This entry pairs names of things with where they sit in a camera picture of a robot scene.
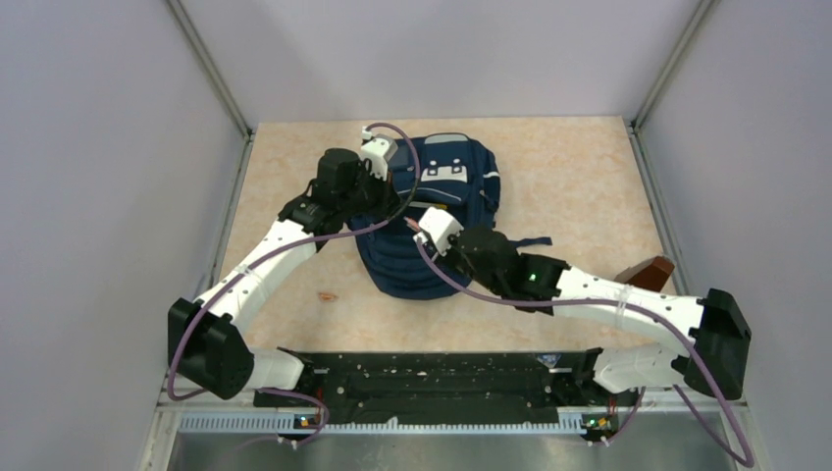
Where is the navy blue backpack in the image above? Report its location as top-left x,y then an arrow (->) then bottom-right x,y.
355,132 -> 569,302

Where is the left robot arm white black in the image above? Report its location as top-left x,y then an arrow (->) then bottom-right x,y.
168,140 -> 399,399

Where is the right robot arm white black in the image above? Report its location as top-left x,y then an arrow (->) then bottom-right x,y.
442,227 -> 752,400

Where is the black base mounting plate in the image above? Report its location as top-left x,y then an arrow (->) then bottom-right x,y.
253,348 -> 638,426

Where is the brown leather case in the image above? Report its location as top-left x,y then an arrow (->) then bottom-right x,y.
614,255 -> 676,292

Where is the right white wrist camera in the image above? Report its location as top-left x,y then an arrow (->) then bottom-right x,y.
413,207 -> 464,256

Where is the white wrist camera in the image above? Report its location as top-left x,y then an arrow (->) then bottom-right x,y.
413,207 -> 464,256
358,131 -> 398,182

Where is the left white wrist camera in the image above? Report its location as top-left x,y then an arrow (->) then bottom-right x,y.
358,131 -> 398,182

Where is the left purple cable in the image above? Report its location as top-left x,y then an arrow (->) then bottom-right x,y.
166,122 -> 423,449

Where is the purple cable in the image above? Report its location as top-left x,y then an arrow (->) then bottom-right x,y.
414,236 -> 755,469
166,122 -> 423,449

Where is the aluminium frame rail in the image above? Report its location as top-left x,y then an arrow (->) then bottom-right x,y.
139,367 -> 775,471

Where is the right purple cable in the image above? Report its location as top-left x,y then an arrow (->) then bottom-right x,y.
414,236 -> 755,469

